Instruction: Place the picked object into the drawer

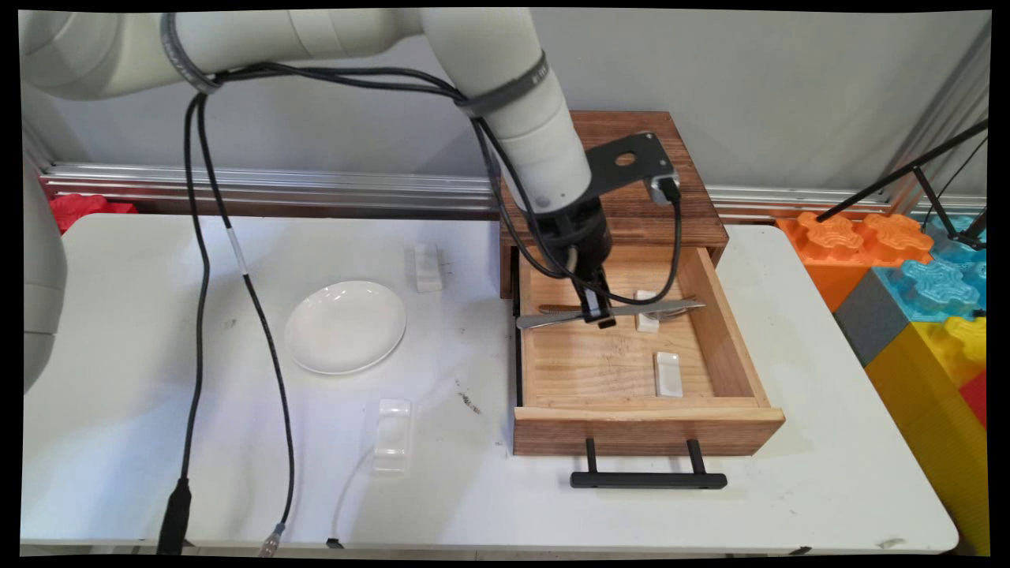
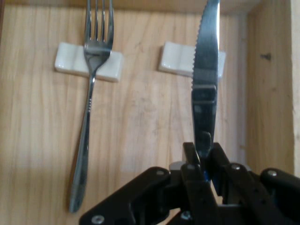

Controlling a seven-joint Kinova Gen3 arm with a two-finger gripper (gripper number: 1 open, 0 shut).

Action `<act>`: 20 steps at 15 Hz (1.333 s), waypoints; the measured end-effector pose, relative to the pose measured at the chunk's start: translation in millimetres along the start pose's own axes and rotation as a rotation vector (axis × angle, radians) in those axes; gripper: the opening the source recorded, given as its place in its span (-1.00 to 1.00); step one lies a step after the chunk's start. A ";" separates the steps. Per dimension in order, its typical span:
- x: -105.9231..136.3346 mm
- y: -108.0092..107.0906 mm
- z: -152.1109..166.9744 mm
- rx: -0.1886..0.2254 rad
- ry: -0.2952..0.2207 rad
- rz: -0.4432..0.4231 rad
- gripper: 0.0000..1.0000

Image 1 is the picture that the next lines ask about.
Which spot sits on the small red foam block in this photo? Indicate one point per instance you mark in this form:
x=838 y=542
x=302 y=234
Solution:
x=975 y=398

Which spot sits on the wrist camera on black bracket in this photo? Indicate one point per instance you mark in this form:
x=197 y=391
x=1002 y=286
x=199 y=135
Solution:
x=631 y=166

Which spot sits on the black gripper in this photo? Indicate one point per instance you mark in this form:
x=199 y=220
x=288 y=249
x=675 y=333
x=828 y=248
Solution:
x=576 y=233

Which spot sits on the white ceramic cutlery rest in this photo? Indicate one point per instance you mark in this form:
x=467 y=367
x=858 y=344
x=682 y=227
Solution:
x=428 y=267
x=647 y=322
x=668 y=374

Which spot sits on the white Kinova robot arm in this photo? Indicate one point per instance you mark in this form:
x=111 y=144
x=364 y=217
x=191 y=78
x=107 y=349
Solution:
x=505 y=102

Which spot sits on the light wooden drawer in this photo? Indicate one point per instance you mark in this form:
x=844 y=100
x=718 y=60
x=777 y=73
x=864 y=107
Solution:
x=615 y=363

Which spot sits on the blue foam block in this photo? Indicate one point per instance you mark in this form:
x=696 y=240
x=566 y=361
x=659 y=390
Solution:
x=939 y=284

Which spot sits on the dark wooden cabinet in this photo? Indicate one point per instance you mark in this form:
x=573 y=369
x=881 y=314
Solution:
x=686 y=213

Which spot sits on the red toy block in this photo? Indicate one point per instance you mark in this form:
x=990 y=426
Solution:
x=83 y=209

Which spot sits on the silver table knife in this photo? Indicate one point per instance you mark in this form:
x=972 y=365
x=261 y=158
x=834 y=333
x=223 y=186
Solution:
x=647 y=309

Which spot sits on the black tripod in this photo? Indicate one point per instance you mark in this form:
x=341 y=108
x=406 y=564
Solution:
x=923 y=177

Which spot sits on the grey foam block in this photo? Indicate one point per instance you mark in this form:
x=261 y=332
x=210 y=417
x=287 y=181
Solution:
x=872 y=319

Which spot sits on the silver fork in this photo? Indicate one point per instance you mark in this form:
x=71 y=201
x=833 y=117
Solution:
x=556 y=308

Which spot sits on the white round plate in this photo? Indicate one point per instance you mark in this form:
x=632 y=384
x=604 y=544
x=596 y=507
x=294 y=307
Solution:
x=345 y=326

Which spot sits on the clear plastic cutlery rest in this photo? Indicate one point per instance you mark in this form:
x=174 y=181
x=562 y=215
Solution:
x=392 y=438

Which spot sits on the aluminium rail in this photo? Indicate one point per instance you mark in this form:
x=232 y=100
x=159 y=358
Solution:
x=316 y=189

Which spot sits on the orange foam block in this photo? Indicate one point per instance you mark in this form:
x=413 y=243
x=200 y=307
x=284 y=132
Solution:
x=852 y=244

